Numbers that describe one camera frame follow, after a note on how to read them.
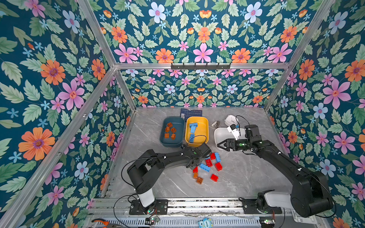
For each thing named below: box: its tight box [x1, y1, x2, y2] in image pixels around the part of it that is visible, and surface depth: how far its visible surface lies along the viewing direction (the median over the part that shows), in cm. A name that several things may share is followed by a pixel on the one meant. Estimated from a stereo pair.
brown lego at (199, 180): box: [196, 176, 204, 185], surface depth 84 cm
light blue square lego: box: [189, 123, 198, 134], surface depth 106 cm
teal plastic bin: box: [159, 116, 185, 148], surface depth 105 cm
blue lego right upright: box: [214, 152, 221, 163], surface depth 92 cm
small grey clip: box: [211, 120, 221, 129], surface depth 110 cm
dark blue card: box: [180, 108, 203, 122], surface depth 117 cm
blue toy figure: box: [197, 217, 213, 228], surface depth 69 cm
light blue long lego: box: [189, 122, 198, 130], surface depth 106 cm
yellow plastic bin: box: [184, 116, 210, 148], surface depth 107 cm
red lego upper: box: [210, 152, 216, 161], surface depth 92 cm
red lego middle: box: [205, 158, 213, 168], surface depth 90 cm
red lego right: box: [214, 161, 223, 172], surface depth 88 cm
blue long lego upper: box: [189, 133, 195, 143], surface depth 102 cm
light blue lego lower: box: [200, 163, 211, 172], surface depth 88 cm
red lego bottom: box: [210, 173, 220, 183], surface depth 84 cm
